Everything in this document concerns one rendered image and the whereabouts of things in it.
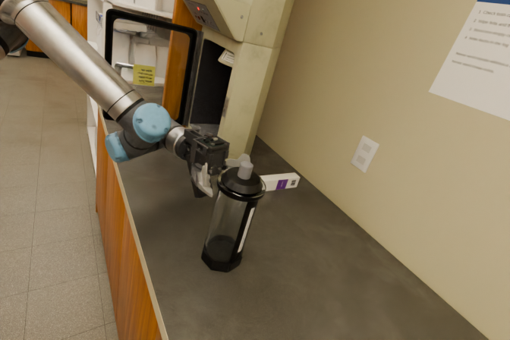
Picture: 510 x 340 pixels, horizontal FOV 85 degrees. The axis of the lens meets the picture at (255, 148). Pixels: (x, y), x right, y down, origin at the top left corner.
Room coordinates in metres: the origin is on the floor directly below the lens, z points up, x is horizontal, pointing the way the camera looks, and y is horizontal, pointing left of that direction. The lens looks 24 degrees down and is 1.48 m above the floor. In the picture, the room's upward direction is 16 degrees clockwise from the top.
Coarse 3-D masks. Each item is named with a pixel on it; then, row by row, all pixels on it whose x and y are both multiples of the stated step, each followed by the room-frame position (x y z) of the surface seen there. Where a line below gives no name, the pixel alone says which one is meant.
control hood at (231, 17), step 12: (192, 0) 0.97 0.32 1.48; (204, 0) 0.87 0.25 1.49; (216, 0) 0.80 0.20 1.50; (228, 0) 0.82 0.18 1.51; (216, 12) 0.84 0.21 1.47; (228, 12) 0.83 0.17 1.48; (240, 12) 0.85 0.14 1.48; (216, 24) 0.91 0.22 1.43; (228, 24) 0.83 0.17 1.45; (240, 24) 0.85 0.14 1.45; (228, 36) 0.88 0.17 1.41; (240, 36) 0.86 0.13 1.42
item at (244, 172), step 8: (232, 168) 0.53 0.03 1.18; (240, 168) 0.51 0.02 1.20; (248, 168) 0.50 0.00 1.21; (224, 176) 0.50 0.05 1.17; (232, 176) 0.50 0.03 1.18; (240, 176) 0.50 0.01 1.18; (248, 176) 0.51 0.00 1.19; (256, 176) 0.53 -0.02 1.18; (232, 184) 0.48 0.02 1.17; (240, 184) 0.48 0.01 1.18; (248, 184) 0.49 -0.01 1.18; (256, 184) 0.50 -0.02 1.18; (240, 192) 0.47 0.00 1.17; (248, 192) 0.48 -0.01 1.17; (256, 192) 0.49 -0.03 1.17
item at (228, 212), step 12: (228, 168) 0.55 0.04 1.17; (228, 192) 0.47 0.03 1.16; (264, 192) 0.50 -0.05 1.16; (216, 204) 0.49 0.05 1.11; (228, 204) 0.47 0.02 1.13; (240, 204) 0.47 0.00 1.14; (216, 216) 0.48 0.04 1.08; (228, 216) 0.47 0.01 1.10; (240, 216) 0.47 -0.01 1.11; (216, 228) 0.48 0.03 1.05; (228, 228) 0.47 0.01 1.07; (216, 240) 0.47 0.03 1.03; (228, 240) 0.47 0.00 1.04; (216, 252) 0.47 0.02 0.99; (228, 252) 0.47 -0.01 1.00
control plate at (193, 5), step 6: (186, 0) 1.02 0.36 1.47; (192, 6) 1.00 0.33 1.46; (198, 6) 0.95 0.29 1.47; (204, 6) 0.90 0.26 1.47; (192, 12) 1.05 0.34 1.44; (198, 12) 0.99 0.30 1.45; (204, 12) 0.93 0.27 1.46; (204, 18) 0.97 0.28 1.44; (210, 18) 0.92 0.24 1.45; (204, 24) 1.02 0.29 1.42; (210, 24) 0.96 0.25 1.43
